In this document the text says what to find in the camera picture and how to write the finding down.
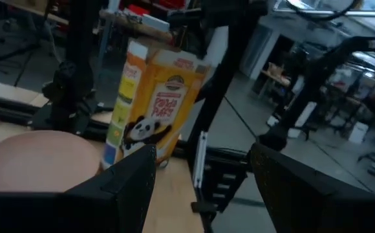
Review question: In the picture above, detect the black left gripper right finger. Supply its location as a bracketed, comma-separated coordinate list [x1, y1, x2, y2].
[250, 142, 375, 233]

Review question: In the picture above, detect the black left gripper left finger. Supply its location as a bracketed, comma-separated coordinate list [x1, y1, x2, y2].
[0, 144, 157, 233]

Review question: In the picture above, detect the pink round plate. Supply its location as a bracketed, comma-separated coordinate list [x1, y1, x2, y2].
[0, 129, 103, 194]

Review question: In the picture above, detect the yellow Panda Puffs cereal box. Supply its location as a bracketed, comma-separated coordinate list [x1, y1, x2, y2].
[100, 37, 211, 171]

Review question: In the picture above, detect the wooden shelf board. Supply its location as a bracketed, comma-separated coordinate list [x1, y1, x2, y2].
[98, 9, 175, 43]

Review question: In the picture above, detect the red storage bin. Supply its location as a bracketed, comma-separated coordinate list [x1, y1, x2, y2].
[127, 3, 151, 16]

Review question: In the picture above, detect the black metal rig frame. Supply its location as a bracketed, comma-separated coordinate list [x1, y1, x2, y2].
[0, 0, 269, 233]

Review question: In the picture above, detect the black looped cable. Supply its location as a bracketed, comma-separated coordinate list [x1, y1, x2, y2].
[286, 0, 360, 22]

